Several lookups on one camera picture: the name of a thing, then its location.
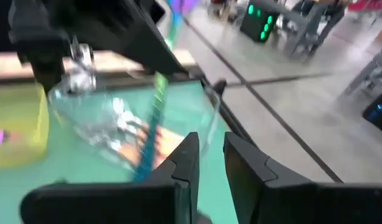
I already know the black clamp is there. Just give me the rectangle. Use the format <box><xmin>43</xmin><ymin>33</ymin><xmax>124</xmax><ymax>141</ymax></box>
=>
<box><xmin>211</xmin><ymin>79</ymin><xmax>228</xmax><ymax>96</ymax></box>

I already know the yellow plastic bin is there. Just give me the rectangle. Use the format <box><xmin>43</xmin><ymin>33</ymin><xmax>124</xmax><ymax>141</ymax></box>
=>
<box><xmin>0</xmin><ymin>83</ymin><xmax>51</xmax><ymax>170</ymax></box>

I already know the black box with green lights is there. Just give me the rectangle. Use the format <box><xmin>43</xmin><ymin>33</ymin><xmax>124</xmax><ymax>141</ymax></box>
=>
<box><xmin>239</xmin><ymin>0</ymin><xmax>281</xmax><ymax>44</ymax></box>

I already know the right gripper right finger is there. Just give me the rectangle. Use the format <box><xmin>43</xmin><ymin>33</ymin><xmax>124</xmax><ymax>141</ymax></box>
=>
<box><xmin>223</xmin><ymin>132</ymin><xmax>382</xmax><ymax>224</ymax></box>

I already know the red object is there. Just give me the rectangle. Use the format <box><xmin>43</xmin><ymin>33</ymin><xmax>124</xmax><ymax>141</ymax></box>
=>
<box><xmin>346</xmin><ymin>0</ymin><xmax>382</xmax><ymax>12</ymax></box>

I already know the clear plastic container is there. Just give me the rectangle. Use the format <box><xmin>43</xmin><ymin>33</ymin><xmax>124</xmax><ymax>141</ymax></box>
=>
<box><xmin>47</xmin><ymin>74</ymin><xmax>223</xmax><ymax>175</ymax></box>

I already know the green table mat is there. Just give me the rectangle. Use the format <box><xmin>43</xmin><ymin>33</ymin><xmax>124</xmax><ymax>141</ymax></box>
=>
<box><xmin>0</xmin><ymin>79</ymin><xmax>241</xmax><ymax>224</ymax></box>

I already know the grey desk frame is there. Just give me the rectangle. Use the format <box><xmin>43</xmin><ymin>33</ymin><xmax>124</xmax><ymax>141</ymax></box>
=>
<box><xmin>342</xmin><ymin>43</ymin><xmax>382</xmax><ymax>100</ymax></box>
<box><xmin>271</xmin><ymin>0</ymin><xmax>347</xmax><ymax>63</ymax></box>

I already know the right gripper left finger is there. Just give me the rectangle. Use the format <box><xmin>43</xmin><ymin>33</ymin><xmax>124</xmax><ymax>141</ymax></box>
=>
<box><xmin>19</xmin><ymin>132</ymin><xmax>200</xmax><ymax>224</ymax></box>

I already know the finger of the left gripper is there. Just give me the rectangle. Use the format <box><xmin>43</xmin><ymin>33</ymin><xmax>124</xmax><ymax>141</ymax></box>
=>
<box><xmin>96</xmin><ymin>0</ymin><xmax>189</xmax><ymax>76</ymax></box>

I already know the black box with blue light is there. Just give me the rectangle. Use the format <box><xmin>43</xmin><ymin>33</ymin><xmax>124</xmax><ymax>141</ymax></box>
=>
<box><xmin>361</xmin><ymin>95</ymin><xmax>382</xmax><ymax>136</ymax></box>

